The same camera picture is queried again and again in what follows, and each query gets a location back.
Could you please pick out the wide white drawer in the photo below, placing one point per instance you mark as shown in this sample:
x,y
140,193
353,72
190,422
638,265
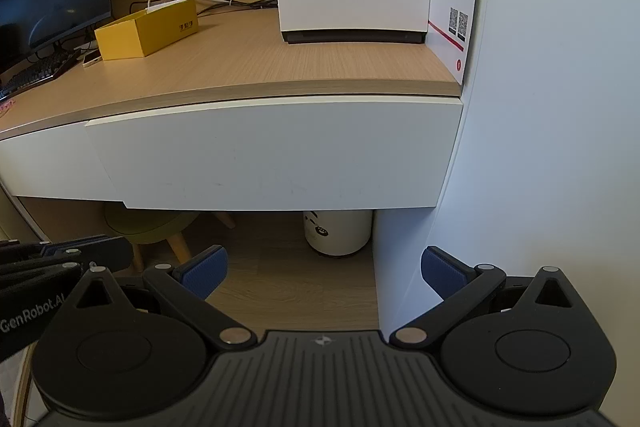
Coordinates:
x,y
275,147

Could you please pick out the pink plastic toy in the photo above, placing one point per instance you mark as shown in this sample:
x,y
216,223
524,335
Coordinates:
x,y
5,107

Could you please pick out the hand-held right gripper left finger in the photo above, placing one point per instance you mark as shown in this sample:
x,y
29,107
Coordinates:
x,y
205,276

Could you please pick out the green stool with wooden legs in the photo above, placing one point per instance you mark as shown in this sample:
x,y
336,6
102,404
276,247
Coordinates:
x,y
145,224

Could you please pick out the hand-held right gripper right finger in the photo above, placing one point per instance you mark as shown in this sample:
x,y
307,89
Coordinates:
x,y
442,274

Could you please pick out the narrow white drawer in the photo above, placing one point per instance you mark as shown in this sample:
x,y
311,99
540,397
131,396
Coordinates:
x,y
50,162

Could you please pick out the white trash can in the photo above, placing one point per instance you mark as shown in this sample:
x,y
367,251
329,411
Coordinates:
x,y
340,232

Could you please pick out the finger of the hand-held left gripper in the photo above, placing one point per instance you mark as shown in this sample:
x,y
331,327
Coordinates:
x,y
107,252
40,272

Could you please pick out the yellow cardboard box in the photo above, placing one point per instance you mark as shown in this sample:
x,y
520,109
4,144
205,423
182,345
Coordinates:
x,y
150,32

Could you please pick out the white phone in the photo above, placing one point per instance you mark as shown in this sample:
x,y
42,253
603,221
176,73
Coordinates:
x,y
91,59

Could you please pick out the black keyboard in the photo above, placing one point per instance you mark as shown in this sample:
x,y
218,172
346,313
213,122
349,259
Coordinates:
x,y
35,72

